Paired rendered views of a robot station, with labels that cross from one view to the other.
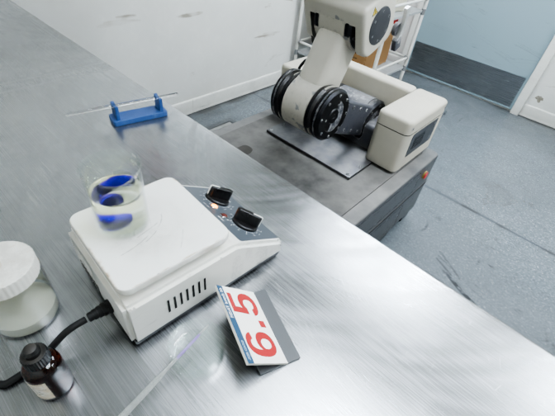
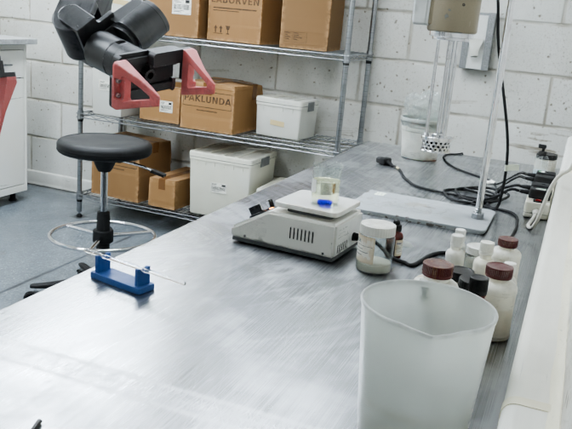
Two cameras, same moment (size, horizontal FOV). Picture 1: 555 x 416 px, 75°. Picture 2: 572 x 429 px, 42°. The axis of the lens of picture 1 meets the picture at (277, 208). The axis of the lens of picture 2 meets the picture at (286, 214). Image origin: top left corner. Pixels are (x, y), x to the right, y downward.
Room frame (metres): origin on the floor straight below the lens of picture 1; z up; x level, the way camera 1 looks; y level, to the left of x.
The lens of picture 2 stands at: (0.68, 1.33, 1.15)
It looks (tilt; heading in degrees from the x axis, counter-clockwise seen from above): 15 degrees down; 253
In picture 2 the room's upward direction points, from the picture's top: 5 degrees clockwise
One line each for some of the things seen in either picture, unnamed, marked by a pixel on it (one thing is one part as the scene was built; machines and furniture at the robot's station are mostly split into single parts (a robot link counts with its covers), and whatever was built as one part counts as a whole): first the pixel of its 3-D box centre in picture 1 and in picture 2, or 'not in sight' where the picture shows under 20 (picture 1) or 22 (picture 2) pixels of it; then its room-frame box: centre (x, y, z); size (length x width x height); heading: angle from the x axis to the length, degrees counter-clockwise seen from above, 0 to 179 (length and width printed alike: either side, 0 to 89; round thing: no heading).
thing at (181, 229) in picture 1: (150, 227); (318, 203); (0.25, 0.13, 0.83); 0.12 x 0.12 x 0.01; 48
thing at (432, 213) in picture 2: not in sight; (422, 210); (-0.08, -0.12, 0.76); 0.30 x 0.20 x 0.01; 142
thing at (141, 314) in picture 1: (176, 244); (302, 224); (0.27, 0.11, 0.79); 0.22 x 0.13 x 0.08; 138
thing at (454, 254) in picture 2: not in sight; (454, 258); (0.07, 0.30, 0.79); 0.03 x 0.03 x 0.08
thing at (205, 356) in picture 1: (196, 347); not in sight; (0.17, 0.06, 0.76); 0.06 x 0.06 x 0.02
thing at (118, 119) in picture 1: (138, 108); (122, 271); (0.60, 0.28, 0.77); 0.10 x 0.03 x 0.04; 131
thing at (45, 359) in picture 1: (43, 366); (394, 237); (0.12, 0.18, 0.79); 0.03 x 0.03 x 0.07
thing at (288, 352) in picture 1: (257, 322); not in sight; (0.20, 0.00, 0.77); 0.09 x 0.06 x 0.04; 31
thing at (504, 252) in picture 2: not in sight; (504, 263); (0.00, 0.34, 0.79); 0.05 x 0.05 x 0.09
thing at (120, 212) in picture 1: (117, 196); (327, 183); (0.25, 0.15, 0.87); 0.06 x 0.05 x 0.08; 37
